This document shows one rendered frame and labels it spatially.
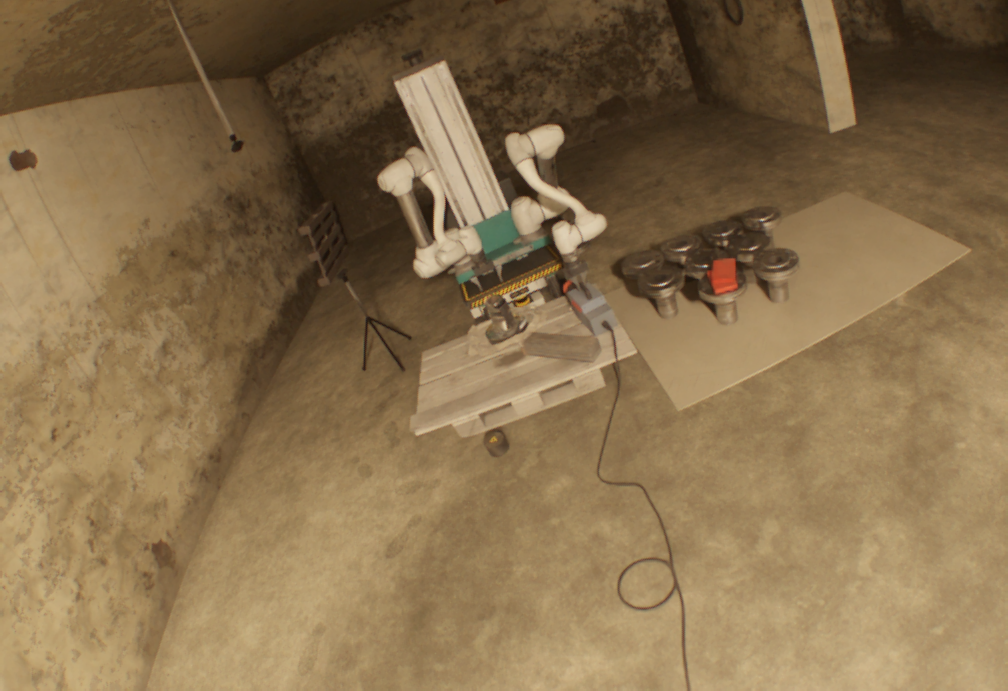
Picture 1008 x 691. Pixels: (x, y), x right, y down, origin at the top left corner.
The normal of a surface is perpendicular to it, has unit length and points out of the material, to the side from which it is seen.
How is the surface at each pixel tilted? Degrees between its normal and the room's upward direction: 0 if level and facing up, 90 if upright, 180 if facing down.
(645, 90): 91
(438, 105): 90
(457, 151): 90
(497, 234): 90
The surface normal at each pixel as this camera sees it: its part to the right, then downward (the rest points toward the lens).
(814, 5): 0.09, 0.46
